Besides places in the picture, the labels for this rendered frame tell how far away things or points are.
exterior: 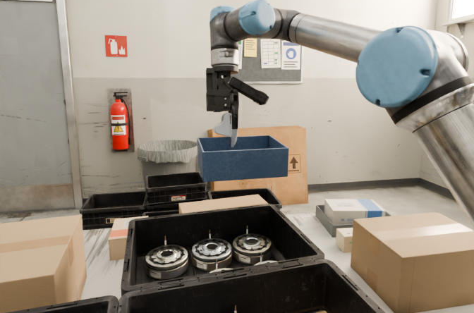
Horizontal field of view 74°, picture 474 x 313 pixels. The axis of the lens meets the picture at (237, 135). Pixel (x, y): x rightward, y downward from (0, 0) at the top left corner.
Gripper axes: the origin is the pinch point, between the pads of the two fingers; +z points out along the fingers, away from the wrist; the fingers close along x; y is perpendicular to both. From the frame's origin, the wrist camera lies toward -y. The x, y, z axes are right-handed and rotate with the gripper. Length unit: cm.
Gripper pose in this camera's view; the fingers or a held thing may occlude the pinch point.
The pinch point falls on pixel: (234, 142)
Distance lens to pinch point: 84.9
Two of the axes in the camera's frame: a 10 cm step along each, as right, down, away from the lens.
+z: 0.2, 10.0, 0.4
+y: -9.9, 0.3, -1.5
